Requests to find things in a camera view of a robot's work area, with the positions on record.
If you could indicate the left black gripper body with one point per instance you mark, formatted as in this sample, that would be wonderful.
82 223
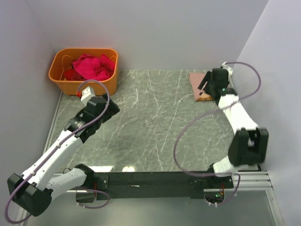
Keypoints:
112 110

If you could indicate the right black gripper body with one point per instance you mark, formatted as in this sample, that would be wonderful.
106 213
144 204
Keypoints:
211 85

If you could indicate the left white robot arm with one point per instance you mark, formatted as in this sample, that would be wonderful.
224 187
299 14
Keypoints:
36 188

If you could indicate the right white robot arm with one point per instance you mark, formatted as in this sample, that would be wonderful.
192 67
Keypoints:
249 145

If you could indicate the magenta t shirt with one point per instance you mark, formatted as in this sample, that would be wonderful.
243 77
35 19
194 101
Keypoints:
94 68

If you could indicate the red t shirt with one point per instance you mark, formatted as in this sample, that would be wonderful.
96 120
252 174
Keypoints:
72 75

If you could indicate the orange plastic basket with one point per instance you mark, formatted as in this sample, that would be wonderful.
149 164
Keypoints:
72 66

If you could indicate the black mounting beam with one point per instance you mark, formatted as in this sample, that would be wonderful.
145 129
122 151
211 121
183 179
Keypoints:
123 185

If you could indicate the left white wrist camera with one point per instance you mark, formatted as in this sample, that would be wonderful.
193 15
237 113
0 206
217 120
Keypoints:
86 95

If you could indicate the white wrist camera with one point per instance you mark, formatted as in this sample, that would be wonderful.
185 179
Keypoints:
86 95
227 67

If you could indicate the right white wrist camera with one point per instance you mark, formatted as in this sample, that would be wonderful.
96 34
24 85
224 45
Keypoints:
227 67

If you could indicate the aluminium rail frame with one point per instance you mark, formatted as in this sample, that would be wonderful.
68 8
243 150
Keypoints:
257 179

